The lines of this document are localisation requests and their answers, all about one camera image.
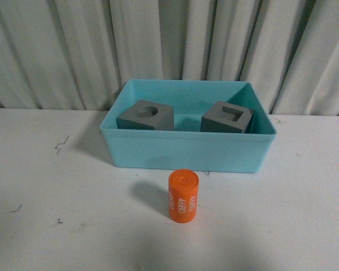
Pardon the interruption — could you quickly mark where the white curtain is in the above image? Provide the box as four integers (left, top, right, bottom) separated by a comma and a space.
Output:
0, 1, 339, 116

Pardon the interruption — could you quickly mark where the gray cube with round hole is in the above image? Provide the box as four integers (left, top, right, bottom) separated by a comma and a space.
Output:
116, 100, 175, 131

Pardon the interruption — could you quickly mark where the blue plastic box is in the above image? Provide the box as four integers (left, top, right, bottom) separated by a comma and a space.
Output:
100, 79, 277, 173

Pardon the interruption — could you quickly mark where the orange cylinder part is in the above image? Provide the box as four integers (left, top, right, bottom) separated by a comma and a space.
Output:
168, 169, 199, 223

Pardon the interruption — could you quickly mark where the gray cube with square hole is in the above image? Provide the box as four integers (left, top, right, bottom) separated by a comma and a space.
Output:
200, 101, 255, 134

